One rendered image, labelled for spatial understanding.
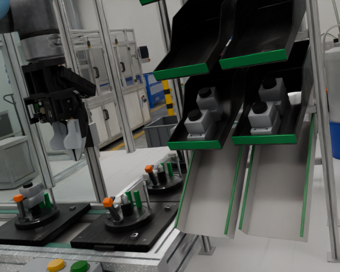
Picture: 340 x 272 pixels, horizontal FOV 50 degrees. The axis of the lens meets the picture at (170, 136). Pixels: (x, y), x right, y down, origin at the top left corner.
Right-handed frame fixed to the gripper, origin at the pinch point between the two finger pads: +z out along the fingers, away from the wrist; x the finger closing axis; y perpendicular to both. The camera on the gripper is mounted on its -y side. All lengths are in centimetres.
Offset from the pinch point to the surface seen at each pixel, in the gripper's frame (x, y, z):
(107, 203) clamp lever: -4.4, -11.4, 16.9
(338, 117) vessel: 51, -94, 20
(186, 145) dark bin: 19.9, -11.8, 3.4
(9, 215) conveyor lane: -63, -29, 29
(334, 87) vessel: 51, -94, 8
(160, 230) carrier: 6.8, -15.4, 26.2
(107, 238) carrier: -6.2, -10.6, 26.2
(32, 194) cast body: -36.8, -18.7, 17.0
